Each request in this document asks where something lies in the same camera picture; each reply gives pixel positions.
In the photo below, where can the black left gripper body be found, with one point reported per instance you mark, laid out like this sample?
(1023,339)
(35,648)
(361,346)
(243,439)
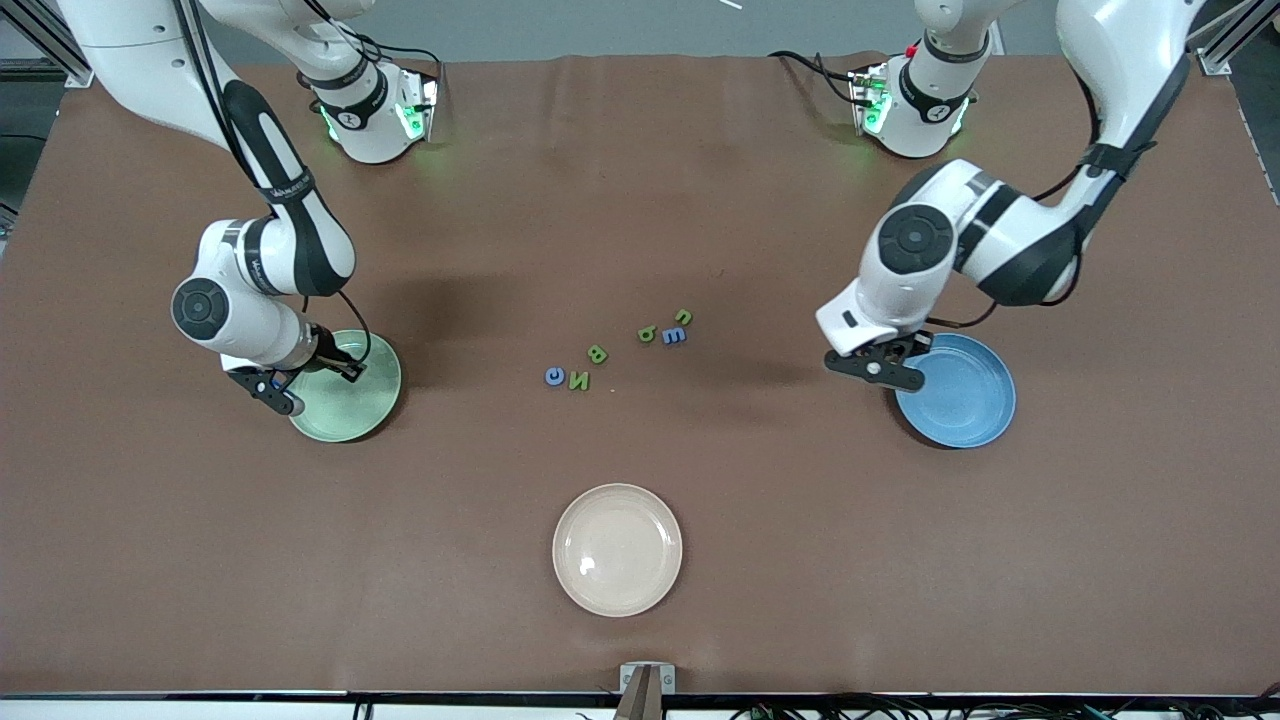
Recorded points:
(915,345)

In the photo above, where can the blue foam letter C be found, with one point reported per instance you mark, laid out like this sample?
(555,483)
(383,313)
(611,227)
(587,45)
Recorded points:
(554,376)

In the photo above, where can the blue foam letter m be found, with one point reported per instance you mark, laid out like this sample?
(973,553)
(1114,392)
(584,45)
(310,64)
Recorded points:
(675,336)

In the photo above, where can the green foam letter B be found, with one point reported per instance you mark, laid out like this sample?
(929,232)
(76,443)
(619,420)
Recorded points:
(597,354)

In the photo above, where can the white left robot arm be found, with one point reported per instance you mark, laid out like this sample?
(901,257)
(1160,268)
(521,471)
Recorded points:
(900,290)

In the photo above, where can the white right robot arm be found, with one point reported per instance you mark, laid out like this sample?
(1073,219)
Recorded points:
(250,320)

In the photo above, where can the green plate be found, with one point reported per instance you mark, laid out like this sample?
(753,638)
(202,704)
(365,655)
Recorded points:
(350,410)

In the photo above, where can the blue plate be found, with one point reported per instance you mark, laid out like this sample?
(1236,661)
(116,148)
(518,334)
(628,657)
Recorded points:
(965,400)

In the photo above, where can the brown table mat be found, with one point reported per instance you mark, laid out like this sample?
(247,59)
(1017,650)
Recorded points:
(640,200)

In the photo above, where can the beige plate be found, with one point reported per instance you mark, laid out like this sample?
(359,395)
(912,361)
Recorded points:
(617,550)

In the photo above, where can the metal mount bracket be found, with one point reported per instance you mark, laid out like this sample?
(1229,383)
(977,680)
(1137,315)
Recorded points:
(628,680)

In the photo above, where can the grey camera stand pole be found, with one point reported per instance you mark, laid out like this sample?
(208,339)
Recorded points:
(640,702)

